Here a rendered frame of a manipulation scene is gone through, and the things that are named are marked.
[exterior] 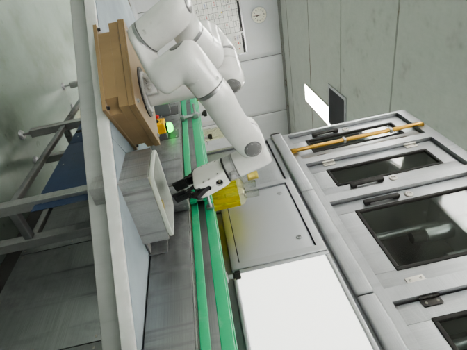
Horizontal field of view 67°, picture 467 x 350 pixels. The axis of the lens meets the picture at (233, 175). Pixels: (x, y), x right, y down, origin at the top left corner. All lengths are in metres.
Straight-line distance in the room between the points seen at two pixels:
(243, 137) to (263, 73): 6.57
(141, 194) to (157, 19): 0.44
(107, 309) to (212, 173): 0.44
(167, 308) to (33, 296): 0.70
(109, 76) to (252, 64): 6.39
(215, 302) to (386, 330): 0.47
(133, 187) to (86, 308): 0.56
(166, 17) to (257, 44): 6.40
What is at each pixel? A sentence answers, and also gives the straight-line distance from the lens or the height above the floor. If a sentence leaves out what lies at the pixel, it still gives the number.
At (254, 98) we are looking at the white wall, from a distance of 7.56.
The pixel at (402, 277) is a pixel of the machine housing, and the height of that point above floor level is 1.51.
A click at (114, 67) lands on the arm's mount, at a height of 0.80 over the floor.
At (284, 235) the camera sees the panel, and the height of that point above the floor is 1.20.
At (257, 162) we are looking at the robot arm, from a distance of 0.98.
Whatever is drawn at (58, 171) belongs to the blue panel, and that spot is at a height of 0.35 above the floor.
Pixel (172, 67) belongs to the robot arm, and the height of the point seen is 0.96.
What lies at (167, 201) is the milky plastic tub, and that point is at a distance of 1.17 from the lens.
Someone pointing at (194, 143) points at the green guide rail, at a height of 0.94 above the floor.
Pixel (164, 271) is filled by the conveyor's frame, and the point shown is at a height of 0.80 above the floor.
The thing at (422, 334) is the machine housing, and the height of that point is 1.46.
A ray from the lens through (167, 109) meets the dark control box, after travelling 1.78.
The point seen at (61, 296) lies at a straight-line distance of 1.48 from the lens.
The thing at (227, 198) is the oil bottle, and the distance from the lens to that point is 1.31.
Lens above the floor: 1.02
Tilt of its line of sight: 2 degrees up
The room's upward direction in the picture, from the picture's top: 78 degrees clockwise
